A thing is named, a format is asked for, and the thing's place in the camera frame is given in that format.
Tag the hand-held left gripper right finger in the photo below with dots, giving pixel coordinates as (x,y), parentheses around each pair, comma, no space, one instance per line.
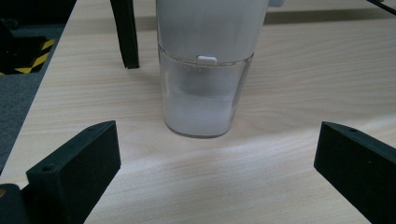
(358,165)

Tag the black stand leg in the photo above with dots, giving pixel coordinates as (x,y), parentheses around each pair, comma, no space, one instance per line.
(127,34)
(383,6)

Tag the white dispenser with clear base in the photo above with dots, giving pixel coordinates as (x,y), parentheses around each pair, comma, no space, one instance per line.
(202,77)

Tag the black base with yellow-black stripes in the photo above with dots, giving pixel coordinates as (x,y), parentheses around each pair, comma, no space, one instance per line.
(21,53)

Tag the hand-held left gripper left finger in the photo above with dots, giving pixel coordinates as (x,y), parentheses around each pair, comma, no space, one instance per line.
(74,174)

